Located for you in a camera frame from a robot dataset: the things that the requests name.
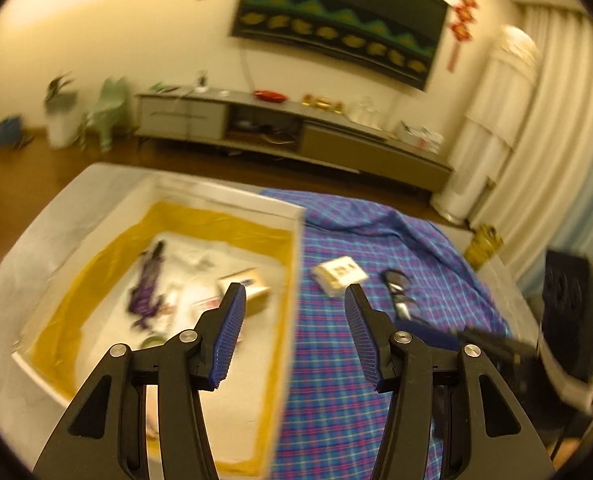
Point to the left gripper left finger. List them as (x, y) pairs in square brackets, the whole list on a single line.
[(219, 331)]

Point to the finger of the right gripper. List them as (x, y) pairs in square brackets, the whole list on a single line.
[(430, 335)]

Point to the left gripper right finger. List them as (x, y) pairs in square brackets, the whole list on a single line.
[(371, 331)]

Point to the red staples box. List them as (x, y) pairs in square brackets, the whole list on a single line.
[(199, 307)]

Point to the black safety glasses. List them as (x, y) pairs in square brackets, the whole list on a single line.
[(398, 285)]

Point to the gold metal tin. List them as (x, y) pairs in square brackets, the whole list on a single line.
[(257, 289)]

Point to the white power adapter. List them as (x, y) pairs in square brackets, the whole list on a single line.
[(193, 260)]

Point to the purple plastic figurine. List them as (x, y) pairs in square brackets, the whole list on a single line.
[(142, 299)]

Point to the small labelled glass tube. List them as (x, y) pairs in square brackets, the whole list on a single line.
[(173, 295)]

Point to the white card box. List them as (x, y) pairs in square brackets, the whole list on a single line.
[(334, 276)]

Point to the blue plaid cloth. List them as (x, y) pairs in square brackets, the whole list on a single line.
[(346, 365)]

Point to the amber glass jar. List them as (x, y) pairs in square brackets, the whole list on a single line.
[(486, 241)]

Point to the white curtain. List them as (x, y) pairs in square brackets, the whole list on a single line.
[(544, 197)]

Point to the white foam box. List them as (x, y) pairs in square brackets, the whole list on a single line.
[(84, 309)]

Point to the white floor air conditioner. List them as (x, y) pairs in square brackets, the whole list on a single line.
[(492, 124)]

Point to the long grey tv cabinet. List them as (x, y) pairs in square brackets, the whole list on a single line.
[(238, 121)]

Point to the clear glass cups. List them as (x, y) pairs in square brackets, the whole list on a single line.
[(365, 113)]

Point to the red dish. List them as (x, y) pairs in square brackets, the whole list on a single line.
[(270, 96)]

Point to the green plastic child chair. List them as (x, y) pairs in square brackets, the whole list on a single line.
[(109, 112)]

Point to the white trash bin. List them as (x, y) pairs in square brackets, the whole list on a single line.
[(62, 112)]

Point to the red chinese knot right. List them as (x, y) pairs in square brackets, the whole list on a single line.
[(463, 19)]

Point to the wall television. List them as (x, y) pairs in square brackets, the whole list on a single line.
[(396, 38)]

